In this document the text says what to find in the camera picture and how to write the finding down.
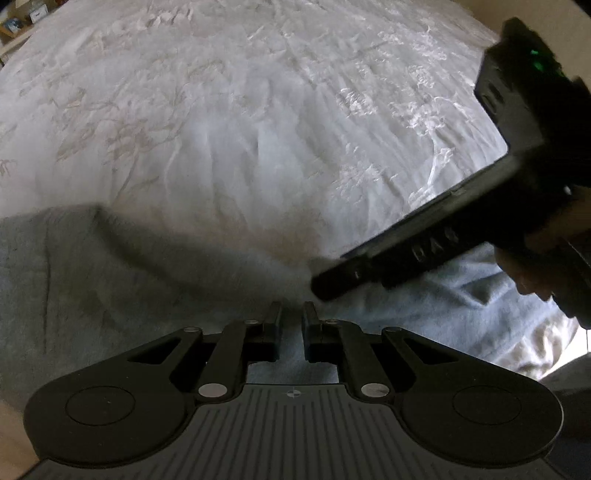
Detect grey sweatpants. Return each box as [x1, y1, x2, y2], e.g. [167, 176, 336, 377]
[0, 204, 583, 416]

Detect person's right hand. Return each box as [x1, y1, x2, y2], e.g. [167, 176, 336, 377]
[495, 187, 590, 330]

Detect white embroidered bedspread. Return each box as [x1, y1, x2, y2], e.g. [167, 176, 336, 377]
[1, 1, 506, 263]

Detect wooden bedside shelf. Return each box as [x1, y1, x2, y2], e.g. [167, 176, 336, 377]
[1, 1, 56, 67]

